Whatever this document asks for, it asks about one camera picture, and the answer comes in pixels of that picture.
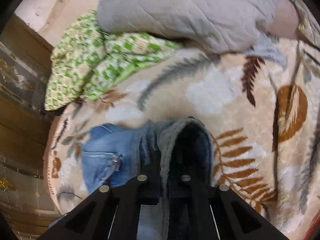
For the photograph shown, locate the wooden wardrobe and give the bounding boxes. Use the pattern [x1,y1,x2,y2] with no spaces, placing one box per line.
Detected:
[1,15,59,239]

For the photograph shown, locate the green patterned pillow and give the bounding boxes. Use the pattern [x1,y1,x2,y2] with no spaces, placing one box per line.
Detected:
[44,10,181,111]

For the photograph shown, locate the grey quilted pillow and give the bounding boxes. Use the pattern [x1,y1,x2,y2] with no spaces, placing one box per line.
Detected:
[96,0,280,54]

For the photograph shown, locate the cream crumpled cloth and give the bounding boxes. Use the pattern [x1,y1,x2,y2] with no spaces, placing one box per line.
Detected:
[291,0,319,50]

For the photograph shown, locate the beige leaf-print fleece blanket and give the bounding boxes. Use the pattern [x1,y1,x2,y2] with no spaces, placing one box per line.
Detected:
[46,39,319,239]

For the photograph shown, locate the blue denim jeans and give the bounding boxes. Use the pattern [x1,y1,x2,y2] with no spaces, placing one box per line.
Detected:
[81,117,213,239]

